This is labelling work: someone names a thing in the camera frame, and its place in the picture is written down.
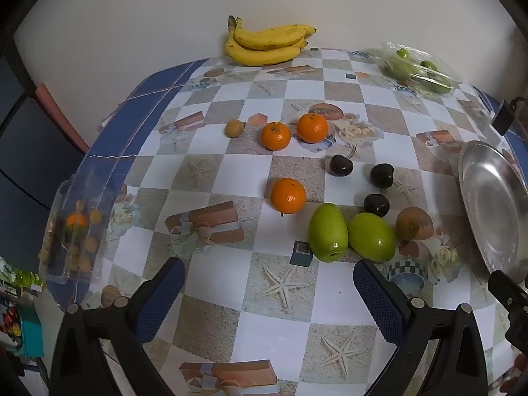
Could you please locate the large green jujube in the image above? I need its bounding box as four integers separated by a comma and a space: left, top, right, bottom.
347, 212, 397, 262
309, 203, 348, 263

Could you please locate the clear bag of green fruit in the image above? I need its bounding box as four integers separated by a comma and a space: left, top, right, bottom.
379, 41, 463, 95

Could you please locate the pile of small orange fruits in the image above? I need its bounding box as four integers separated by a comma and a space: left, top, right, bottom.
45, 200, 104, 275

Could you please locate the brown kiwi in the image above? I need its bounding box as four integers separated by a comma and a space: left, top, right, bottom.
396, 207, 435, 241

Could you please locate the checkered printed tablecloth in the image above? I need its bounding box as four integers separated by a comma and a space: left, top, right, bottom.
39, 47, 528, 396

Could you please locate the reddish brown board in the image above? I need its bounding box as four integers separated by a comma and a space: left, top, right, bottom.
35, 83, 90, 153

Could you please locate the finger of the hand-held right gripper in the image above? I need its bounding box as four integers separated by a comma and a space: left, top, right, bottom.
488, 269, 528, 351

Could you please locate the green yellow packet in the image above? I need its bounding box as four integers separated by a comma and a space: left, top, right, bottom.
0, 258, 44, 293

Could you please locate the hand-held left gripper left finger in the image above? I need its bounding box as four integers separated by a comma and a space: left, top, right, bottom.
49, 257, 186, 396

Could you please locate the yellow banana bunch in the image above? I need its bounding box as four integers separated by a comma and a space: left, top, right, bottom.
225, 16, 317, 67

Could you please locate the clear plastic fruit box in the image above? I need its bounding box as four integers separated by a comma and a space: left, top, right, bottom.
38, 169, 118, 285

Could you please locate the round steel plate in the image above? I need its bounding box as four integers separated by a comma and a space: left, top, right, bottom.
458, 140, 528, 285

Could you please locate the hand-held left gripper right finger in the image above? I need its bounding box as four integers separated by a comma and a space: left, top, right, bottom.
354, 258, 494, 396

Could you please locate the dark plum with stem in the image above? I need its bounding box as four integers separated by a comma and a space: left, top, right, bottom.
329, 145, 358, 176

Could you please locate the teal box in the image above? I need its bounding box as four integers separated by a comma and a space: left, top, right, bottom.
18, 309, 45, 357

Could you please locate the pile of small green fruits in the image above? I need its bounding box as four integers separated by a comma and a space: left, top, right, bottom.
385, 49, 452, 93

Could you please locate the orange tangerine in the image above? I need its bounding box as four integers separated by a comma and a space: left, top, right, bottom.
260, 121, 292, 151
270, 178, 307, 214
297, 113, 329, 144

